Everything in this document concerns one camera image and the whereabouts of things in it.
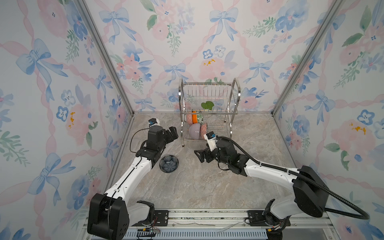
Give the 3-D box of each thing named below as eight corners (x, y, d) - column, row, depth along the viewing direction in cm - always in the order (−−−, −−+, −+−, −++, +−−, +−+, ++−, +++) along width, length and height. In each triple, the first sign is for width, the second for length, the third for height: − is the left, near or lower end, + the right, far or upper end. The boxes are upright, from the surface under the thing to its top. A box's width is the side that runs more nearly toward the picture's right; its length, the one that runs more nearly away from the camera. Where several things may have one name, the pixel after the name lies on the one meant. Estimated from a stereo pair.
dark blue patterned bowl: (159, 173, 91) (158, 169, 87) (161, 159, 97) (160, 155, 93) (178, 173, 91) (177, 169, 87) (179, 159, 97) (178, 155, 93)
